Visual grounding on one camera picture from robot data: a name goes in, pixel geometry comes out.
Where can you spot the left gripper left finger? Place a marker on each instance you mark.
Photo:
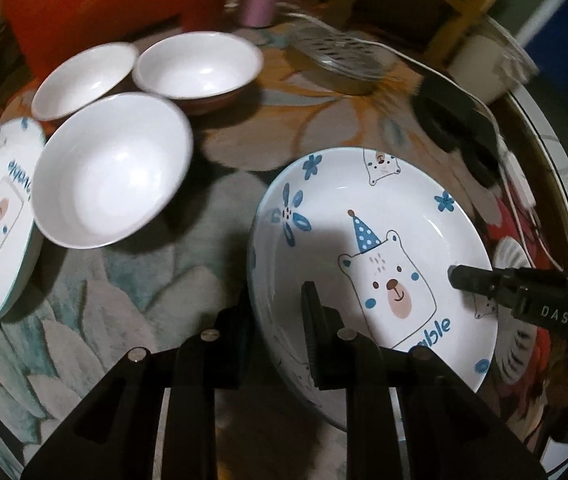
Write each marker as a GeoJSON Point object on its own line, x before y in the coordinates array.
{"type": "Point", "coordinates": [217, 358]}

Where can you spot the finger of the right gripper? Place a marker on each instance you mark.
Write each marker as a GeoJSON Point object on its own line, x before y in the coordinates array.
{"type": "Point", "coordinates": [512, 288]}

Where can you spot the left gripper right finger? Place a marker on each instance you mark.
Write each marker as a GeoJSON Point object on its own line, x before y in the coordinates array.
{"type": "Point", "coordinates": [342, 359]}

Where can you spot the white plate with leaf pattern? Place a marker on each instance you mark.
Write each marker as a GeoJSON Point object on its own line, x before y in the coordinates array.
{"type": "Point", "coordinates": [516, 339]}

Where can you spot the large bear plate lovable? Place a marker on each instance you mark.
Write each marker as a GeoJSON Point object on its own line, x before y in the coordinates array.
{"type": "Point", "coordinates": [377, 237]}

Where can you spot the white bowl front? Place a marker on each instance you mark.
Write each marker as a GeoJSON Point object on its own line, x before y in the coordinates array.
{"type": "Point", "coordinates": [109, 169]}

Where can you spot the white bowl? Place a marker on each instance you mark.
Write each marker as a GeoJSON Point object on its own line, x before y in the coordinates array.
{"type": "Point", "coordinates": [109, 169]}
{"type": "Point", "coordinates": [83, 79]}
{"type": "Point", "coordinates": [200, 71]}

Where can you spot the small bear plate lovable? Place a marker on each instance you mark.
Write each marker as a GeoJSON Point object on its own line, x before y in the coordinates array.
{"type": "Point", "coordinates": [21, 144]}

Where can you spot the black slipper right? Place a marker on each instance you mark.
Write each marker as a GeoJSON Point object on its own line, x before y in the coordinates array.
{"type": "Point", "coordinates": [485, 165]}

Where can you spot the black slipper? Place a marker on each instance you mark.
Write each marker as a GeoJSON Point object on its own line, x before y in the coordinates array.
{"type": "Point", "coordinates": [451, 118]}
{"type": "Point", "coordinates": [485, 165]}

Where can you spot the black slipper left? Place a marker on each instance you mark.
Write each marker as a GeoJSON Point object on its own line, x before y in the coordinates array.
{"type": "Point", "coordinates": [451, 118]}

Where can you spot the white trash bin with liner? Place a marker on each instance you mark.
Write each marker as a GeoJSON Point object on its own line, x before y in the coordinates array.
{"type": "Point", "coordinates": [491, 62]}

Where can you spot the round metal perforated tin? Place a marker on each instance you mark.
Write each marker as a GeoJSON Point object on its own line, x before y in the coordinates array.
{"type": "Point", "coordinates": [336, 61]}

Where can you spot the red shopping bag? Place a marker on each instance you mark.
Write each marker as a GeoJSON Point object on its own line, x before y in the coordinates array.
{"type": "Point", "coordinates": [50, 31]}

